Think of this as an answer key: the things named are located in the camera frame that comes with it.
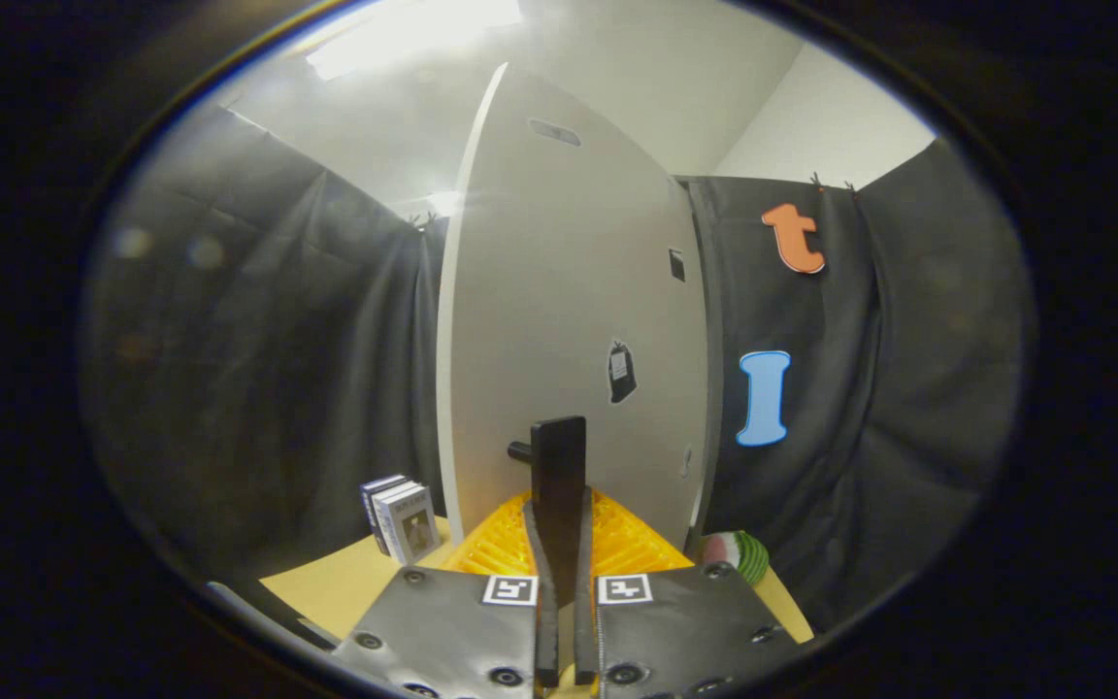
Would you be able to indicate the dark blue book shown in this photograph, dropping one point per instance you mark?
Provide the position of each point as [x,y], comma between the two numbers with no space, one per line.
[369,505]

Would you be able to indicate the black backdrop cloth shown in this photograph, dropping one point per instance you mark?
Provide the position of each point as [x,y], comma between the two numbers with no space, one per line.
[229,388]

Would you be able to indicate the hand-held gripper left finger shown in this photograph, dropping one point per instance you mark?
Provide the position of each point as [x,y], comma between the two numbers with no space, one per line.
[452,631]

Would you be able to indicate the green striped watermelon toy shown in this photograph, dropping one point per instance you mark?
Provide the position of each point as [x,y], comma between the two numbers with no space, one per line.
[741,555]

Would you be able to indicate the grey cover book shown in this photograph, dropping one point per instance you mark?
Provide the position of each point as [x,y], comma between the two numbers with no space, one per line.
[415,529]

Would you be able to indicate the white book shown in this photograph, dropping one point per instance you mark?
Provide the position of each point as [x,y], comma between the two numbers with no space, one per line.
[382,510]

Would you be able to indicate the white shoe cabinet door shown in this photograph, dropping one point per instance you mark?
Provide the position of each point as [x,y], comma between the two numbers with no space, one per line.
[540,291]

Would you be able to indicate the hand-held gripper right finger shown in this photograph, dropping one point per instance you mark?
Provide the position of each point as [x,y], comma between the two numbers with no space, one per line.
[685,631]

